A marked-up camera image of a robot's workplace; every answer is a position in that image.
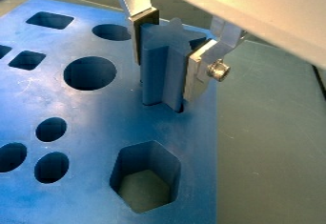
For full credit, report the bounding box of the blue star prism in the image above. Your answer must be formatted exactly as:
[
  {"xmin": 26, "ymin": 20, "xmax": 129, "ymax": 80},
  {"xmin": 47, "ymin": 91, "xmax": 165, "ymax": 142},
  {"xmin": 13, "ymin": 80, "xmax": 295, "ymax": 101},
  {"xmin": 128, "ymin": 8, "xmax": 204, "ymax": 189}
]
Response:
[{"xmin": 141, "ymin": 18, "xmax": 206, "ymax": 112}]

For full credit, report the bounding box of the blue shape sorter block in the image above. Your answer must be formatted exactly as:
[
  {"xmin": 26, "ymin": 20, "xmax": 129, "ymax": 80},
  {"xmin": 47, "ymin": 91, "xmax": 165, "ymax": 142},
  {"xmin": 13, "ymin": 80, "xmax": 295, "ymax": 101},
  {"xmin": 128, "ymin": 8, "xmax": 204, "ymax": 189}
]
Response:
[{"xmin": 0, "ymin": 0, "xmax": 218, "ymax": 224}]

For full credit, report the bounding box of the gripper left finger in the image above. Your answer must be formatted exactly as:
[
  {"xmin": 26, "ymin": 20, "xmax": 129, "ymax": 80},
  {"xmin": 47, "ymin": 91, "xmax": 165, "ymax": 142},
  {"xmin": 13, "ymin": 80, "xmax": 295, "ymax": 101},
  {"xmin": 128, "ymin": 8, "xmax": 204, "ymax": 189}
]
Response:
[{"xmin": 119, "ymin": 0, "xmax": 160, "ymax": 63}]

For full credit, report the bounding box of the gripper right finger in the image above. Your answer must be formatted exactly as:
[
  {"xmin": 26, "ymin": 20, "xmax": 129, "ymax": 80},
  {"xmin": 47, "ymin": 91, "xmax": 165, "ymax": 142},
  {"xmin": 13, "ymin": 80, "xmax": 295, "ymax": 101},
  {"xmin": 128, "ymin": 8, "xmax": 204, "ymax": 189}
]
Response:
[{"xmin": 184, "ymin": 16, "xmax": 248, "ymax": 101}]

